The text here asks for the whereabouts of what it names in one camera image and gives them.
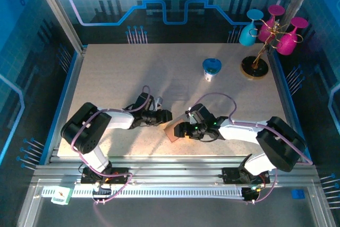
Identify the tan leather card holder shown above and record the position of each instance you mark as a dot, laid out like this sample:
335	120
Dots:
171	132

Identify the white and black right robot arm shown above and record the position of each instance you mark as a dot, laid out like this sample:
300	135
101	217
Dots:
239	130

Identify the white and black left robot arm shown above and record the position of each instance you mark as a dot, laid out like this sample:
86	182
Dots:
117	119

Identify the gold glass holder stand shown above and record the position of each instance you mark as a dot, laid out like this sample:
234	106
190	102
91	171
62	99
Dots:
249	70

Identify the white cup with blue lid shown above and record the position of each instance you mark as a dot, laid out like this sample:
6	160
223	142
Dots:
211	68

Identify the blue table edge strip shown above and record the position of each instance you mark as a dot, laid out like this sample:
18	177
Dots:
65	91
283	78

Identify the cyan wine glass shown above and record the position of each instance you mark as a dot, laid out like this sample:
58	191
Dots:
247	35

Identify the small blue block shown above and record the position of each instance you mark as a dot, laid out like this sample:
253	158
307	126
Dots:
298	194

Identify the magenta wine glass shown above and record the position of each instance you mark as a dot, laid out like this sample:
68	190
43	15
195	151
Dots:
267	31
287	43

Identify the green and white tag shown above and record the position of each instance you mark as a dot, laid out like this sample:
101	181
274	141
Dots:
61	195

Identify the aluminium rail beam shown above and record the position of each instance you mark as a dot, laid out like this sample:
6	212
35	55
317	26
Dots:
172	168

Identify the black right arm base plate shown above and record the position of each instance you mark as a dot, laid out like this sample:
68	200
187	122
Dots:
231	176

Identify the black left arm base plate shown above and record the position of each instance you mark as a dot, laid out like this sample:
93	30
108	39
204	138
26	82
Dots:
120	175

